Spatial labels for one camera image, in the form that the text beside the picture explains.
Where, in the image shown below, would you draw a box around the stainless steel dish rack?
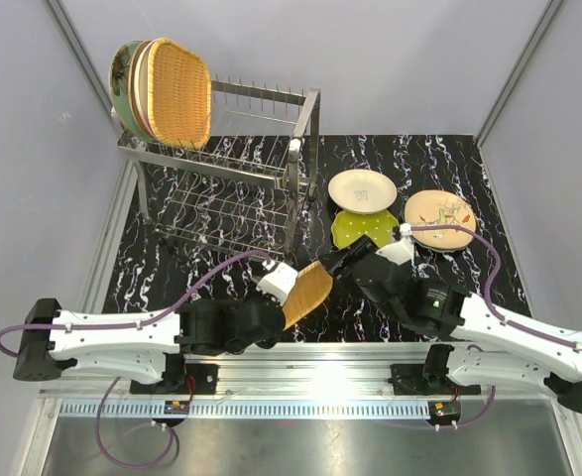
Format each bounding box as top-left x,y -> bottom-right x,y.
118,79 -> 321,265

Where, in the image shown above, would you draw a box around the cream and pink plate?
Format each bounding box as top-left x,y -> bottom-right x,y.
133,40 -> 157,141

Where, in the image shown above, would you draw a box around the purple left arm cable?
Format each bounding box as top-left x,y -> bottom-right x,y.
0,250 -> 282,470

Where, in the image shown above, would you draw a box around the peach bird plate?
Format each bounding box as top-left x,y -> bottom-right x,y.
404,189 -> 477,232
128,41 -> 150,140

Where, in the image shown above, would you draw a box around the teal scalloped plate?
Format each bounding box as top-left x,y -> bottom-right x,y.
412,230 -> 474,253

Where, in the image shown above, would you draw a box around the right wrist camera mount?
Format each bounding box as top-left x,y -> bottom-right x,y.
376,223 -> 415,266

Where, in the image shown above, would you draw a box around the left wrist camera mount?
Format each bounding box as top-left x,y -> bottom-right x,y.
252,259 -> 298,304

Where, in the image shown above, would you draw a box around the cream round plate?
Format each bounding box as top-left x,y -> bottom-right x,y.
327,169 -> 398,214

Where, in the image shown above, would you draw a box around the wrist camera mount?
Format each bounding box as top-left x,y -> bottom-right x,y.
376,223 -> 415,266
252,259 -> 298,304

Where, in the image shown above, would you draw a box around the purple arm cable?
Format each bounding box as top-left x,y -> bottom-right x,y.
0,250 -> 282,470
384,222 -> 582,430

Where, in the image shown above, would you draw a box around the wooden plate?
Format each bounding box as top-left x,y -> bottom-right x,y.
148,38 -> 212,150

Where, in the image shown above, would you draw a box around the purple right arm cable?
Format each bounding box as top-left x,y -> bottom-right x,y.
384,222 -> 582,430

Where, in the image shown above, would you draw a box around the mint green flower plate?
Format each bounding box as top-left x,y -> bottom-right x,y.
109,41 -> 141,137

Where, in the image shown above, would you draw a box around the yellow green plate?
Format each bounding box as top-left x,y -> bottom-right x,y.
331,210 -> 400,249

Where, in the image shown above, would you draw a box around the aluminium mounting rail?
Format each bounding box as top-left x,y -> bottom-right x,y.
37,341 -> 500,420

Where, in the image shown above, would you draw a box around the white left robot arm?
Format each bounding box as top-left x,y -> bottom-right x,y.
13,297 -> 287,395

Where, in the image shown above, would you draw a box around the black marble pattern mat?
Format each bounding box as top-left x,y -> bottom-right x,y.
103,135 -> 529,342

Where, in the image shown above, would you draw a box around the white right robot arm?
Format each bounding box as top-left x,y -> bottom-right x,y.
318,236 -> 582,414

